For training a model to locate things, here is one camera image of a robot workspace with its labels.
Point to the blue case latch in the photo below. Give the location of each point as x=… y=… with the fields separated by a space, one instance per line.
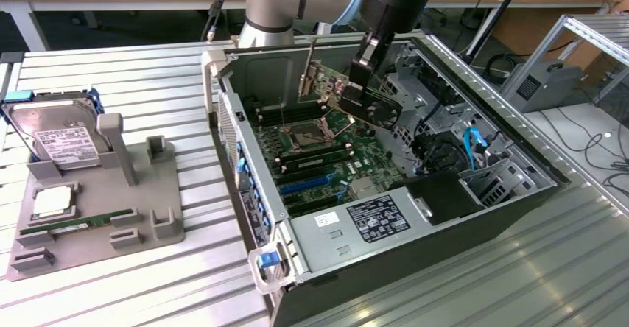
x=267 y=260

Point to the green motherboard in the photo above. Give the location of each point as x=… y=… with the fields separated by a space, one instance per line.
x=363 y=157

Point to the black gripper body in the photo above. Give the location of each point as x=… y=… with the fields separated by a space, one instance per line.
x=396 y=6

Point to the green RAM stick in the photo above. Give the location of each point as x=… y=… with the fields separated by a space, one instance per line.
x=94 y=221

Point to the blue hard disk carrier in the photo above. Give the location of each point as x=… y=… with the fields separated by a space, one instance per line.
x=18 y=96

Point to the black table corner cap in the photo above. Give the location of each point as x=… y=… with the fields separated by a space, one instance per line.
x=12 y=57

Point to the aluminium profile frame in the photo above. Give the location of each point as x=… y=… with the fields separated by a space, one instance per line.
x=604 y=32

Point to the black expansion slot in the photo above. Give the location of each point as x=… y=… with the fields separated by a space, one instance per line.
x=311 y=203

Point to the perforated silver drive cage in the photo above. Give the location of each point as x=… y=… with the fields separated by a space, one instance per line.
x=417 y=100

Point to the thin locking lever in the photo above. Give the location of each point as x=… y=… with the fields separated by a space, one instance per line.
x=282 y=115

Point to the green graphics card black fan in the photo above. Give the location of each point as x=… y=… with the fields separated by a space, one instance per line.
x=325 y=80

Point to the grey plastic parts rack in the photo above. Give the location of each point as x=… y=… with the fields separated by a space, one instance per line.
x=94 y=209

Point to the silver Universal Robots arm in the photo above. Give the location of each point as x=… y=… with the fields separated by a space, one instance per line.
x=275 y=6

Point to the grey computer tower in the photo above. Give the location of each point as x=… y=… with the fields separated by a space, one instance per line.
x=545 y=84

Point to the blue expansion slot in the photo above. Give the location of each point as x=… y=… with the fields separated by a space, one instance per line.
x=307 y=185

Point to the black open PC case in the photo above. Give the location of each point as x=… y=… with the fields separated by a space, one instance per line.
x=393 y=268

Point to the silver power supply unit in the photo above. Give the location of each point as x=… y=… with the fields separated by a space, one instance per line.
x=343 y=246

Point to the silver CPU chip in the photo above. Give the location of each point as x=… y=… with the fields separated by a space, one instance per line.
x=51 y=202

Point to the metal socket cover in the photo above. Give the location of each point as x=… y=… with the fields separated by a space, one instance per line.
x=325 y=124

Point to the black RAM stick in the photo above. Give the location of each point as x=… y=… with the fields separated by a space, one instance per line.
x=314 y=160

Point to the silver chipset heatsink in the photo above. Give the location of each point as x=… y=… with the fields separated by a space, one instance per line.
x=369 y=187

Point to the black stand pole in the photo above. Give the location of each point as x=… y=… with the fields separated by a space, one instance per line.
x=496 y=14

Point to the silver disk bay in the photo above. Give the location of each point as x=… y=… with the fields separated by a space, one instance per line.
x=496 y=187

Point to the silver hard disk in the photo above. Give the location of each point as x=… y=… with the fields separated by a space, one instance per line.
x=59 y=135

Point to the CPU socket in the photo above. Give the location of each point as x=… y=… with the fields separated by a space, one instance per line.
x=307 y=137

